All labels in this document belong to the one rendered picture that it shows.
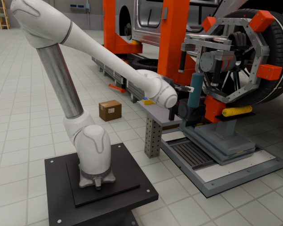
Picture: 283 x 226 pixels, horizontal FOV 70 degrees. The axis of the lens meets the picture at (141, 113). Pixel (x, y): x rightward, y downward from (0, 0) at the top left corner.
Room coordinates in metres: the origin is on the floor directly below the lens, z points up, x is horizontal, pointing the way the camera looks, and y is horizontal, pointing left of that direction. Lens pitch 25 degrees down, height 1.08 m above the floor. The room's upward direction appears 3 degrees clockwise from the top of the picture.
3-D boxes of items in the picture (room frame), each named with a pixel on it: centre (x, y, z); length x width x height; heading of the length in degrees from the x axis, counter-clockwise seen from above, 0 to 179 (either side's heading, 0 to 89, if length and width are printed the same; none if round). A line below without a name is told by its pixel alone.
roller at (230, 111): (1.36, -0.70, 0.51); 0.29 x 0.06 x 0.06; 116
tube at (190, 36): (1.46, -0.41, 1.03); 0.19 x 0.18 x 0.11; 116
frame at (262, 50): (1.42, -0.56, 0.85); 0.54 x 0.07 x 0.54; 26
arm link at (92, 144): (0.85, 0.23, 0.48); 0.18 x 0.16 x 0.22; 34
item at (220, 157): (1.55, -0.69, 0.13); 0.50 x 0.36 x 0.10; 26
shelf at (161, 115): (1.44, -0.12, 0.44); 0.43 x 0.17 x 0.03; 26
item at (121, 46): (3.78, 0.31, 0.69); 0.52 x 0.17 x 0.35; 116
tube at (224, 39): (1.28, -0.50, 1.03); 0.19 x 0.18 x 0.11; 116
